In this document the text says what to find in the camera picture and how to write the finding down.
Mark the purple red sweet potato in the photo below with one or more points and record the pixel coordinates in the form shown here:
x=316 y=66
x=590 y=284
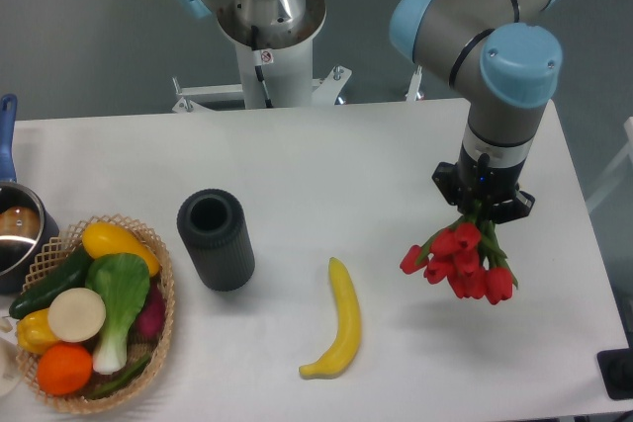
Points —
x=150 y=321

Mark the green bean pod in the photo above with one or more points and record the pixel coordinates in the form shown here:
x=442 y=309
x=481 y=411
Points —
x=122 y=380

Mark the white frame at right edge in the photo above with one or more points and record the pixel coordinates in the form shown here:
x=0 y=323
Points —
x=613 y=174

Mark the cream round radish slice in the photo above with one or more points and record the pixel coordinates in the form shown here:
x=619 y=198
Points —
x=76 y=315

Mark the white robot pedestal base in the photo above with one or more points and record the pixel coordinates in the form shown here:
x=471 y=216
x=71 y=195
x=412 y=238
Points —
x=273 y=42

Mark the green bok choy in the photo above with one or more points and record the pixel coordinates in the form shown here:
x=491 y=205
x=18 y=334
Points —
x=122 y=282

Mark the orange fruit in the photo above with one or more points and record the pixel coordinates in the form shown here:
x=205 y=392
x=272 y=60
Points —
x=64 y=368

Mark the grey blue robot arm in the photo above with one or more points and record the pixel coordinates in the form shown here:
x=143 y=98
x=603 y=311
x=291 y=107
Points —
x=489 y=51

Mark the black device at table edge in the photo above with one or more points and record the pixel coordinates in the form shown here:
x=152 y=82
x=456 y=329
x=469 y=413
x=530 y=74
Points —
x=616 y=372

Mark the dark green cucumber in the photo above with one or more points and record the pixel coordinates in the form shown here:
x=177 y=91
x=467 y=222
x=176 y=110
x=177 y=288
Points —
x=70 y=274

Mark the yellow squash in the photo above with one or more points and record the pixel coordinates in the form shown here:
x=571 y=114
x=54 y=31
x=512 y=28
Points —
x=103 y=238

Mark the dark grey ribbed vase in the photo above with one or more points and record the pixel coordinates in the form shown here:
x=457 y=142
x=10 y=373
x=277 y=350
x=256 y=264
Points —
x=212 y=226

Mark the white table leg bracket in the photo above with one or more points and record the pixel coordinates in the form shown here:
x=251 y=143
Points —
x=414 y=91

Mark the yellow bell pepper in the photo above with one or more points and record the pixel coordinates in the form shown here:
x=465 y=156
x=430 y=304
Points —
x=34 y=334

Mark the blue handled saucepan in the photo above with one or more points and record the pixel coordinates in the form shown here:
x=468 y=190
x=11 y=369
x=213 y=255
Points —
x=26 y=225

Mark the yellow banana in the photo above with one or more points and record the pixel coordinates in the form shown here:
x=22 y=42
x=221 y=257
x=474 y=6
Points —
x=341 y=353

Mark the red tulip bouquet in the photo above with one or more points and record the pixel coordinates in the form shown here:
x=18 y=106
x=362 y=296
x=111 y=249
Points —
x=465 y=254

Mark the woven wicker basket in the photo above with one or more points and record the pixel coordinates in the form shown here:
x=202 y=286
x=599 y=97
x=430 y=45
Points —
x=54 y=253

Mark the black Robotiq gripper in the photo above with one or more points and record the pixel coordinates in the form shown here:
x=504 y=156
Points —
x=492 y=194

